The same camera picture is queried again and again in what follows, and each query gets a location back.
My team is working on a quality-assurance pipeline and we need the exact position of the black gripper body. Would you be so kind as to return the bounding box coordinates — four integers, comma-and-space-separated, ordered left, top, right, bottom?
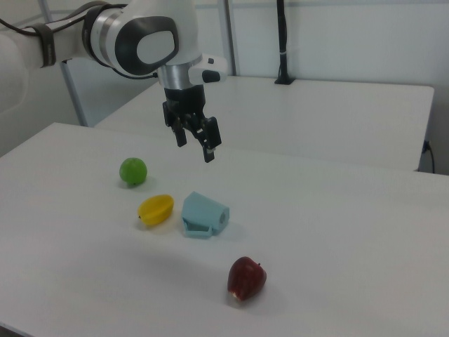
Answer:
161, 84, 211, 134

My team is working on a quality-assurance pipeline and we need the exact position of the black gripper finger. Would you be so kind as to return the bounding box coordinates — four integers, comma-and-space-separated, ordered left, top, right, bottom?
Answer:
173, 119, 188, 148
194, 116, 223, 164

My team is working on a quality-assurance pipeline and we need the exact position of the light blue mug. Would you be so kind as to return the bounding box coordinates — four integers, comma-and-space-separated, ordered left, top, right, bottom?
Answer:
181, 190, 232, 240

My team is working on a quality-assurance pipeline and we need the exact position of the green toy apple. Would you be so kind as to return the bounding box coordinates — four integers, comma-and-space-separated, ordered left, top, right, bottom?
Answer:
119, 157, 149, 188

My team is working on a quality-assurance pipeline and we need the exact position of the yellow toy starfruit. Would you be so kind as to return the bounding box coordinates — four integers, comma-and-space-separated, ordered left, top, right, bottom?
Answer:
136, 194, 175, 229

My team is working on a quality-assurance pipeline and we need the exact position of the white side table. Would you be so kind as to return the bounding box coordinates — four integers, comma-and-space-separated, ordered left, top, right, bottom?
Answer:
93, 74, 436, 173

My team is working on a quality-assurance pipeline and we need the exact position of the black pole with base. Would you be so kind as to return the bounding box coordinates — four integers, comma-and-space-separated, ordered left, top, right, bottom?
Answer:
274, 0, 296, 86

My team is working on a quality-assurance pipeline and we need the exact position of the red toy apple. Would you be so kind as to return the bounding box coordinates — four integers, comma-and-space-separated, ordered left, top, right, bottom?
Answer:
227, 256, 268, 303

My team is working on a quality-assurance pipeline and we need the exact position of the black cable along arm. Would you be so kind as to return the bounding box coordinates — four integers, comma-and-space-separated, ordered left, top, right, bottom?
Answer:
0, 0, 129, 37

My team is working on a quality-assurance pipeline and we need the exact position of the black strap on arm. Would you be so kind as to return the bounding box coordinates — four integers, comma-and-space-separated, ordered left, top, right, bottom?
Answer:
32, 23, 58, 69

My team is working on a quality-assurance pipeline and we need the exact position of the black wall plug cable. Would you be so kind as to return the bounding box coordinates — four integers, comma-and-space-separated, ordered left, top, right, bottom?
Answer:
422, 139, 436, 174

